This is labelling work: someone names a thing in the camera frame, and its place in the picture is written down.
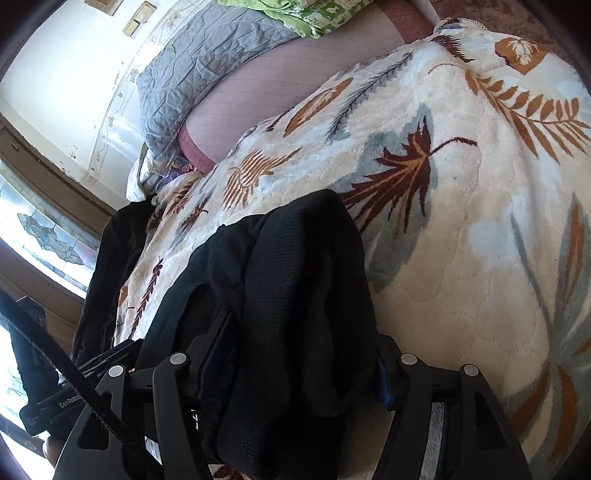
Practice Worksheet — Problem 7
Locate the black strap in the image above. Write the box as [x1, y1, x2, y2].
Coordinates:
[0, 291, 149, 480]

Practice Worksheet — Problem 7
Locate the black sweatshirt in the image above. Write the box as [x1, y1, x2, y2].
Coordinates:
[134, 188, 385, 480]

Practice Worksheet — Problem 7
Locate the leaf print fleece blanket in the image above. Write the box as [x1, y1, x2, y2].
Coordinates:
[113, 16, 591, 480]

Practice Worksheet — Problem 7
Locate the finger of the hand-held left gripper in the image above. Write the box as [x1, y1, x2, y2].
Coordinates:
[76, 338, 145, 378]

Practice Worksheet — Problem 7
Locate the pink quilted mattress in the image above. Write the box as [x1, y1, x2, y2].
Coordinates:
[178, 0, 440, 175]

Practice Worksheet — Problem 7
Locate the wooden window frame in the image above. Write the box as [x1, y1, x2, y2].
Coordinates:
[0, 114, 117, 356]

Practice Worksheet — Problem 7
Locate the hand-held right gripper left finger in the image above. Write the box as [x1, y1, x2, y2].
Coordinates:
[53, 310, 232, 480]

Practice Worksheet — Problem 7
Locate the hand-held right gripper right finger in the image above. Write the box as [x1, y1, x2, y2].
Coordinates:
[370, 336, 530, 480]

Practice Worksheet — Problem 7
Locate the black jacket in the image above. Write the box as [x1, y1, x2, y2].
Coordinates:
[69, 198, 161, 366]

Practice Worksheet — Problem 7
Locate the grey quilted bedspread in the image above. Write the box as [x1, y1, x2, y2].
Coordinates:
[136, 7, 306, 161]

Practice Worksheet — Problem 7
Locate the white pillow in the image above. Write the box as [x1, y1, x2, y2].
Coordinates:
[126, 147, 158, 205]

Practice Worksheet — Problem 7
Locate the stained glass window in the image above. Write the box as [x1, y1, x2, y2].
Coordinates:
[0, 170, 101, 297]

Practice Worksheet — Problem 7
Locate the green patterned cloth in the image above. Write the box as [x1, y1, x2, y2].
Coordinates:
[217, 0, 376, 40]

